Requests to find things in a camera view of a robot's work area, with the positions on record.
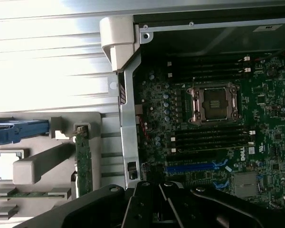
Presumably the blue expansion slot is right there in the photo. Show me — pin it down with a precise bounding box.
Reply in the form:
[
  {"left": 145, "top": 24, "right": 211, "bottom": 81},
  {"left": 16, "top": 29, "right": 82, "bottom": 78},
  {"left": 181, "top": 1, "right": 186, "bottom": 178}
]
[{"left": 165, "top": 159, "right": 229, "bottom": 173}]

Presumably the black plastic case clip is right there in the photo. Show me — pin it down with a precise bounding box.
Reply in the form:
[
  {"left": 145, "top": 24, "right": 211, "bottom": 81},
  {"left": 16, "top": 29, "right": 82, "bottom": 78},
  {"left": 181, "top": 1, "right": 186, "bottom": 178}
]
[{"left": 127, "top": 161, "right": 137, "bottom": 180}]

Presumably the black RAM slot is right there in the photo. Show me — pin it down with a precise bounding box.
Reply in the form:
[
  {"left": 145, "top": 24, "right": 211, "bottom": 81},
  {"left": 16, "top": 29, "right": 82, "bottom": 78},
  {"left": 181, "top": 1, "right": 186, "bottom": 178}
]
[
  {"left": 174, "top": 125, "right": 250, "bottom": 137},
  {"left": 167, "top": 56, "right": 252, "bottom": 67},
  {"left": 167, "top": 67, "right": 252, "bottom": 78},
  {"left": 171, "top": 61, "right": 247, "bottom": 72},
  {"left": 174, "top": 136, "right": 250, "bottom": 148},
  {"left": 171, "top": 72, "right": 247, "bottom": 84},
  {"left": 170, "top": 130, "right": 257, "bottom": 143},
  {"left": 171, "top": 141, "right": 257, "bottom": 154}
]

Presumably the silver chipset heatsink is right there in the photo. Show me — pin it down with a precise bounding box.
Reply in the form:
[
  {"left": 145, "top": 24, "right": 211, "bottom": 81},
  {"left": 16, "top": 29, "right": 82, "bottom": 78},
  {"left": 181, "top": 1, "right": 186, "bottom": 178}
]
[{"left": 233, "top": 172, "right": 257, "bottom": 198}]

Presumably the grey metal PC case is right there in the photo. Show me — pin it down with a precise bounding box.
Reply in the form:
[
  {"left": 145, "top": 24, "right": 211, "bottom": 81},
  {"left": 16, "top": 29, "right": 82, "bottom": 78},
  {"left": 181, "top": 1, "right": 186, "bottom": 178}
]
[{"left": 99, "top": 13, "right": 285, "bottom": 212}]

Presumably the grey plastic parts rack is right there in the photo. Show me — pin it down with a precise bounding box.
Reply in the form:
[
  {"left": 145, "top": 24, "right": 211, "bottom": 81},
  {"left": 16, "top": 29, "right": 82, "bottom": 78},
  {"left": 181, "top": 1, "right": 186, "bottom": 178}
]
[{"left": 0, "top": 111, "right": 102, "bottom": 228}]

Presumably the green Dell motherboard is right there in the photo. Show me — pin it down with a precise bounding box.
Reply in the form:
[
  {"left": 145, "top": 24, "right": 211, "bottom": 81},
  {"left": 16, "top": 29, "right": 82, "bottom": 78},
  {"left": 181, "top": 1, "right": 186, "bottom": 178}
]
[{"left": 138, "top": 54, "right": 285, "bottom": 211}]

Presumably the metal CPU socket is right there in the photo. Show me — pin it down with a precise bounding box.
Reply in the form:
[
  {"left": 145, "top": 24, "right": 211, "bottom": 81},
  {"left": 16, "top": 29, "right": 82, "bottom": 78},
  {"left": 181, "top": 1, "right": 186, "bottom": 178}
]
[{"left": 186, "top": 82, "right": 243, "bottom": 125}]

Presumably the green RAM stick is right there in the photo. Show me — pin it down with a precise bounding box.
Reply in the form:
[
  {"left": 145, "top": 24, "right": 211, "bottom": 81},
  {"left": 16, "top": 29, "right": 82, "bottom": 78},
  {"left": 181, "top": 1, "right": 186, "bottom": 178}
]
[{"left": 0, "top": 190, "right": 72, "bottom": 199}]

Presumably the silver CPU chip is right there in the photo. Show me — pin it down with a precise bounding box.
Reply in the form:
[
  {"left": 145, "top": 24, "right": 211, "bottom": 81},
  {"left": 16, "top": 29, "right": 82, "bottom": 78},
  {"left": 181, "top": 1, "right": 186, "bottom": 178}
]
[{"left": 0, "top": 152, "right": 22, "bottom": 181}]

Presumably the hard disk in blue carrier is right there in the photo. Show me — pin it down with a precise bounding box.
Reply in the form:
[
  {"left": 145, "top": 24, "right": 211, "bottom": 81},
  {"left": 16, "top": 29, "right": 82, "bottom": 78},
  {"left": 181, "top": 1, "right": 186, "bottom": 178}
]
[{"left": 0, "top": 118, "right": 50, "bottom": 146}]

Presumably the red black twisted wire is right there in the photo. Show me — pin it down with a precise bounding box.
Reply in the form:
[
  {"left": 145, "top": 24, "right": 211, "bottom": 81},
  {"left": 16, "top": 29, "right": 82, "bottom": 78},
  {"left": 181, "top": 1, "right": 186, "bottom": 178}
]
[{"left": 138, "top": 117, "right": 149, "bottom": 143}]

